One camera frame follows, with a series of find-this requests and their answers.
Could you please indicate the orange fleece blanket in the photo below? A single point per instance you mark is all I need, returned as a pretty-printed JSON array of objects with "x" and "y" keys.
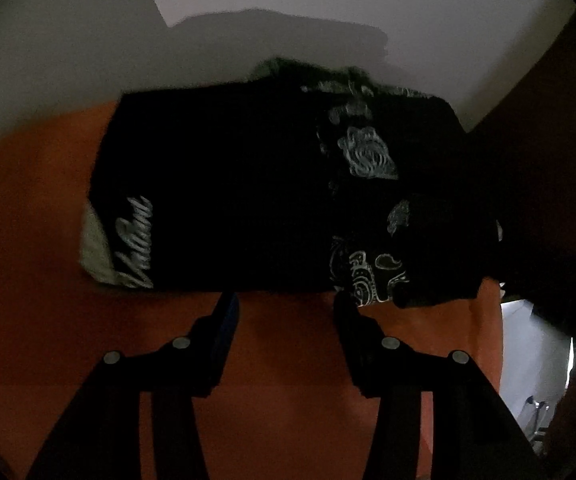
[{"x": 32, "y": 220}]

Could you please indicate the black paisley print garment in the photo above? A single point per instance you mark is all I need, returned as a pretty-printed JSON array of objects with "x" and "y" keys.
[{"x": 418, "y": 185}]

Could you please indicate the folded black script print garment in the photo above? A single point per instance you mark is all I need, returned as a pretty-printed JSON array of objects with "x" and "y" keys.
[{"x": 217, "y": 185}]

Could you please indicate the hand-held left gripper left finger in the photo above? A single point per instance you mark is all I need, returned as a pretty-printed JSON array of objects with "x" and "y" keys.
[{"x": 225, "y": 330}]

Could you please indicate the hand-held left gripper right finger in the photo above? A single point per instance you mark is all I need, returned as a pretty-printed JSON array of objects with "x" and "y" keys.
[{"x": 350, "y": 335}]

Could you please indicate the brown wooden wardrobe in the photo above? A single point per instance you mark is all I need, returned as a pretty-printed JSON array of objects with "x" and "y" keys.
[{"x": 548, "y": 160}]

